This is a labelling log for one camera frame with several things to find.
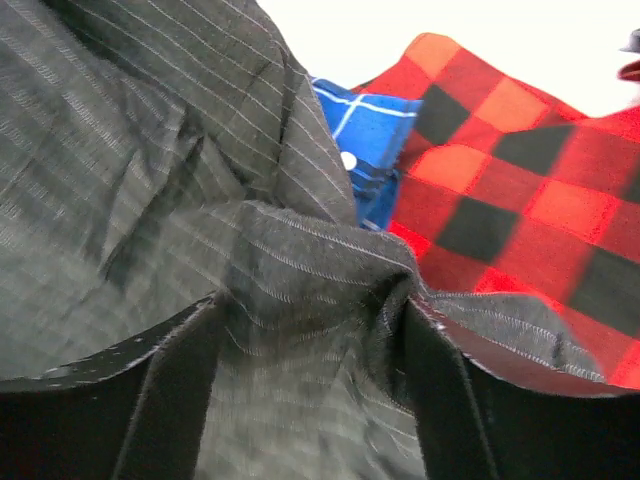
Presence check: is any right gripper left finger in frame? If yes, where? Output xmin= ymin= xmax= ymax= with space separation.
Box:
xmin=1 ymin=294 xmax=225 ymax=480

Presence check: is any blue plaid shirt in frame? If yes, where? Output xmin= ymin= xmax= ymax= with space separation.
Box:
xmin=311 ymin=78 xmax=423 ymax=231

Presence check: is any red black plaid shirt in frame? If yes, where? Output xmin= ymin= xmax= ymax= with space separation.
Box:
xmin=361 ymin=34 xmax=639 ymax=388

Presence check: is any dark grey pinstripe shirt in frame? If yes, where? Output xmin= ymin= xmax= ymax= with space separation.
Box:
xmin=0 ymin=0 xmax=609 ymax=480

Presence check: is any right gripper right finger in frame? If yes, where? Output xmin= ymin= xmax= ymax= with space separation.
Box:
xmin=403 ymin=298 xmax=639 ymax=480

